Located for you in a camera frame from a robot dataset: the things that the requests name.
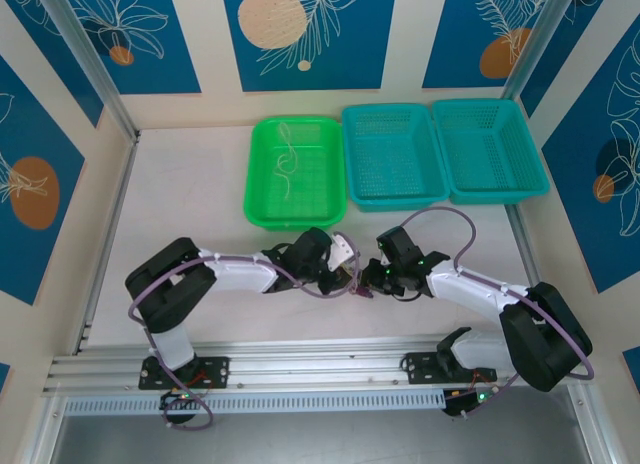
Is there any green plastic basket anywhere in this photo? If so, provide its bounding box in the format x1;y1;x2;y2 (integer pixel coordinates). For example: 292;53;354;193
243;114;346;233

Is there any teal plastic basket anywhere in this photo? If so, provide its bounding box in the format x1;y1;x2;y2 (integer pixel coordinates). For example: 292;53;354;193
431;98;552;206
341;102;450;214

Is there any black controller board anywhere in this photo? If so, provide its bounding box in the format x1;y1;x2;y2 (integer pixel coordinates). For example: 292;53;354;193
158;389;202;411
442;387;497;419

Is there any grey metal sheet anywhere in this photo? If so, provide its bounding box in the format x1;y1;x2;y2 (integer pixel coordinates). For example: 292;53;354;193
29;396;609;464

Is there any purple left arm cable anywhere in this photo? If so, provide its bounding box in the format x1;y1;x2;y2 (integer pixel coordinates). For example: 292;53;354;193
128;231;364;430

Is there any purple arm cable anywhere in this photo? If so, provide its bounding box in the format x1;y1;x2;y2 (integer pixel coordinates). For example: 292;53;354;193
399;207;596;420
128;231;364;430

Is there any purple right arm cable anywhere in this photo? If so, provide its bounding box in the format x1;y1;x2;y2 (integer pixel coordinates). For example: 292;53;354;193
399;207;596;420

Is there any aluminium mounting rail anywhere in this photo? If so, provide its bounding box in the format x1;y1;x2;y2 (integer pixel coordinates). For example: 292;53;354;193
42;336;599;396

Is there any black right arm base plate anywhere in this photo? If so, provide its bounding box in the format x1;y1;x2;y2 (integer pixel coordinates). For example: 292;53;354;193
402;351;501;386

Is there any thin white cable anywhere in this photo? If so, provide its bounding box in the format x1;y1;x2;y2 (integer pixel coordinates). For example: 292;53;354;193
272;122;297;201

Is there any grey slotted cable duct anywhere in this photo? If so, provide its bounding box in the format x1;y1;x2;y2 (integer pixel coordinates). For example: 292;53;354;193
63;387;447;417

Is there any aluminium side rail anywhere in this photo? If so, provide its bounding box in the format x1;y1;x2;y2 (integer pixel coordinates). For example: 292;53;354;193
504;203;554;335
73;131;142;356

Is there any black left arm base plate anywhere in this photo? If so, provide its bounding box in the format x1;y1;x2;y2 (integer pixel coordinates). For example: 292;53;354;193
138;356;232;390

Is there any blue floral wall panel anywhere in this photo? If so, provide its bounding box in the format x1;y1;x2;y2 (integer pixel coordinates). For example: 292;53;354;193
0;0;105;129
519;0;640;119
220;0;399;92
64;0;202;96
0;56;86;306
422;0;556;90
542;28;640;294

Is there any aluminium frame post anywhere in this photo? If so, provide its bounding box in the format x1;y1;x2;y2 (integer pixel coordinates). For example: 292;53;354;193
503;0;576;105
35;0;142;144

